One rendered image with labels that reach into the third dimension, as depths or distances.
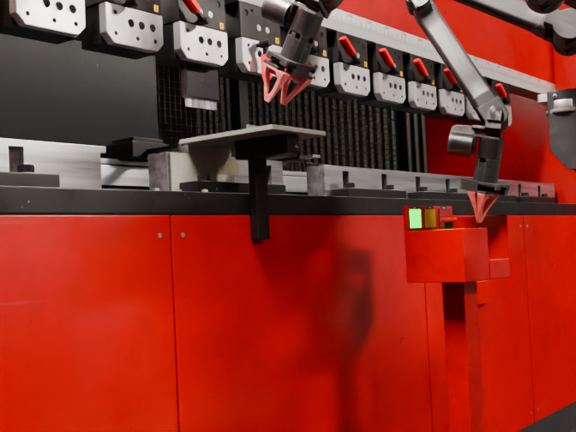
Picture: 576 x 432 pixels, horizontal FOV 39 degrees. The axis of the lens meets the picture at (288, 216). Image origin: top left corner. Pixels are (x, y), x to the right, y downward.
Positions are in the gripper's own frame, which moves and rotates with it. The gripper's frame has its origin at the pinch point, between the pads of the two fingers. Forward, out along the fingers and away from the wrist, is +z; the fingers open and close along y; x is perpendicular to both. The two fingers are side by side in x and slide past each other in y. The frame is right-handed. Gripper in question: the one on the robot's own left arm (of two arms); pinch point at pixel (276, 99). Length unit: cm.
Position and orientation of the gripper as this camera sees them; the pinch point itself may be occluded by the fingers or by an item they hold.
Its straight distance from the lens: 174.8
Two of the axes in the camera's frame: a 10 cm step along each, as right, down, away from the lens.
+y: -6.2, -0.1, -7.8
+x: 6.9, 4.7, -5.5
